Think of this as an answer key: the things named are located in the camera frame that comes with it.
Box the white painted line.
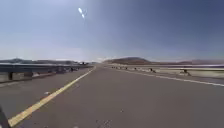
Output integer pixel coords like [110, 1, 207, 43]
[113, 67, 224, 88]

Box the grey asphalt road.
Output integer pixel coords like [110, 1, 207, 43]
[0, 64, 224, 128]

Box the metal guardrail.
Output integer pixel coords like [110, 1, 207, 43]
[109, 63, 224, 76]
[0, 62, 92, 81]

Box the pale gravel verge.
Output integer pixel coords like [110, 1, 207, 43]
[146, 67, 224, 80]

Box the brown hill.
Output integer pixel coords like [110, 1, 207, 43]
[102, 56, 153, 66]

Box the yellow painted line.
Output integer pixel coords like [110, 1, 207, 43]
[7, 66, 98, 128]

